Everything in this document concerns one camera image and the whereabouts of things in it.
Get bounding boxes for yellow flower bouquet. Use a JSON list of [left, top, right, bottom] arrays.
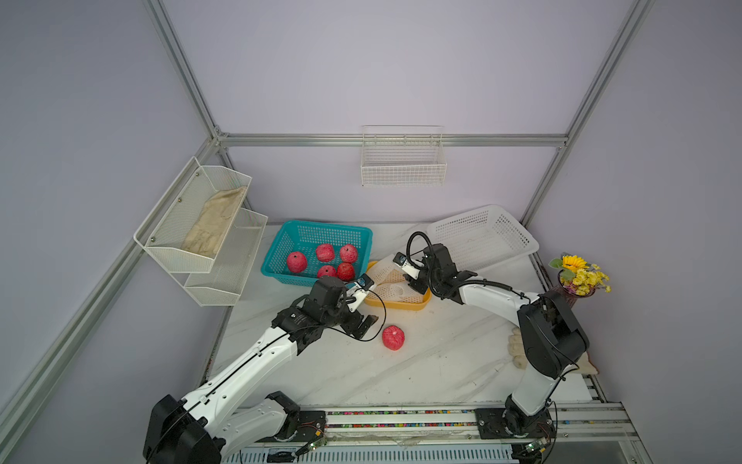
[[549, 254, 612, 298]]

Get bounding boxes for white plastic perforated basket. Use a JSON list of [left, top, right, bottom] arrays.
[[426, 205, 539, 272]]

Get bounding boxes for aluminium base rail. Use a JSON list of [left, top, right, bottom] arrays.
[[151, 402, 653, 464]]

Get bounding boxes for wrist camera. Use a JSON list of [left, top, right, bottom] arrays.
[[344, 274, 376, 312], [392, 252, 420, 280]]

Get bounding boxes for white two-tier wire shelf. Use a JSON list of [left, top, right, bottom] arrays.
[[133, 158, 268, 307]]

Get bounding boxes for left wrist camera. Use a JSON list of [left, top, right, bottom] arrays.
[[344, 274, 376, 312]]

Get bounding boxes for yellow plastic tub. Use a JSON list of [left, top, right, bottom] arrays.
[[365, 261, 432, 311]]

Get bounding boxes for teal plastic perforated basket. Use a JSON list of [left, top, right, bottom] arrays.
[[261, 220, 373, 287]]

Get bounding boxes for netted apple top back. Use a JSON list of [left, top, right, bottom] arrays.
[[315, 244, 335, 263]]

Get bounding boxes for white wire wall basket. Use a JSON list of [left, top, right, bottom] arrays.
[[361, 125, 448, 188]]

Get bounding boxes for beige cloth in shelf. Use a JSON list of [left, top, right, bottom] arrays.
[[182, 187, 247, 259]]

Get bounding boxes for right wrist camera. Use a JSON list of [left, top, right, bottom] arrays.
[[392, 252, 420, 280]]

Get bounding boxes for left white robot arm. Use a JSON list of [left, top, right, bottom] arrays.
[[143, 275, 378, 463]]

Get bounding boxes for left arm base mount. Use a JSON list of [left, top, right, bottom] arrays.
[[260, 391, 327, 443]]

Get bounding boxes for purple and pink cloth items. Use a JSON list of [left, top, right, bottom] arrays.
[[577, 352, 599, 375]]

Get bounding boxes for netted red apple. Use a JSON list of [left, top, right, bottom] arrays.
[[317, 265, 336, 278], [286, 251, 308, 274]]

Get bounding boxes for beige work glove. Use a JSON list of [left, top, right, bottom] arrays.
[[507, 328, 529, 370]]

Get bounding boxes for dark glass vase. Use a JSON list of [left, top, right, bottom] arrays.
[[554, 284, 581, 309]]

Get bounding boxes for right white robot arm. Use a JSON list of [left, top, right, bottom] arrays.
[[393, 244, 589, 438]]

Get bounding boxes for aluminium frame structure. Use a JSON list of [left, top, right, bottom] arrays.
[[1, 1, 653, 460]]

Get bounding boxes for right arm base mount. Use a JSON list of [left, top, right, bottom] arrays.
[[475, 397, 557, 441]]

